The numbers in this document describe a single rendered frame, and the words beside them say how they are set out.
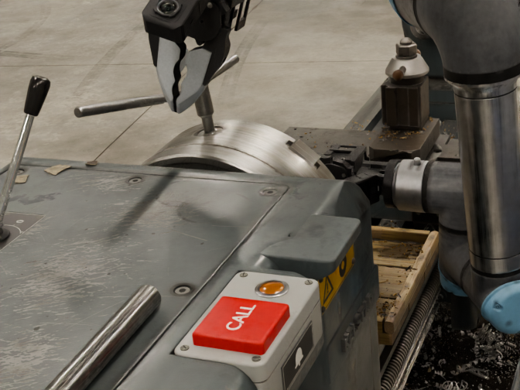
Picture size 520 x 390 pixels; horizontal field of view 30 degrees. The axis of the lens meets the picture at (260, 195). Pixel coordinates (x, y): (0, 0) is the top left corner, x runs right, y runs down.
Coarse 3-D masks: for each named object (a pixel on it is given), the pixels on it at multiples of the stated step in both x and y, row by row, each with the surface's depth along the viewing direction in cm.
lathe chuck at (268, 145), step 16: (192, 128) 128; (224, 128) 124; (240, 128) 124; (256, 128) 124; (272, 128) 125; (176, 144) 123; (192, 144) 121; (208, 144) 120; (224, 144) 120; (240, 144) 120; (256, 144) 121; (272, 144) 122; (272, 160) 119; (288, 160) 120; (304, 176) 120; (320, 176) 122
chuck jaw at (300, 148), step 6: (288, 144) 124; (294, 144) 125; (300, 144) 129; (294, 150) 124; (300, 150) 125; (306, 150) 128; (312, 150) 129; (300, 156) 124; (306, 156) 125; (312, 156) 128; (318, 156) 129; (306, 162) 124; (312, 162) 124
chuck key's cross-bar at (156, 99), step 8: (232, 56) 128; (224, 64) 126; (232, 64) 128; (216, 72) 124; (144, 96) 112; (152, 96) 113; (160, 96) 114; (88, 104) 103; (96, 104) 104; (104, 104) 105; (112, 104) 106; (120, 104) 107; (128, 104) 108; (136, 104) 110; (144, 104) 111; (152, 104) 113; (80, 112) 101; (88, 112) 102; (96, 112) 103; (104, 112) 105
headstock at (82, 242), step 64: (0, 192) 107; (64, 192) 105; (128, 192) 104; (192, 192) 102; (256, 192) 101; (320, 192) 99; (0, 256) 93; (64, 256) 91; (128, 256) 90; (192, 256) 89; (256, 256) 88; (0, 320) 81; (64, 320) 80; (192, 320) 79; (0, 384) 73; (128, 384) 71; (192, 384) 71; (320, 384) 94
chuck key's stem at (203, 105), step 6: (204, 90) 121; (204, 96) 121; (198, 102) 122; (204, 102) 122; (210, 102) 122; (198, 108) 122; (204, 108) 122; (210, 108) 122; (198, 114) 123; (204, 114) 122; (210, 114) 122; (204, 120) 123; (210, 120) 123; (204, 126) 123; (210, 126) 123; (204, 132) 124; (210, 132) 124
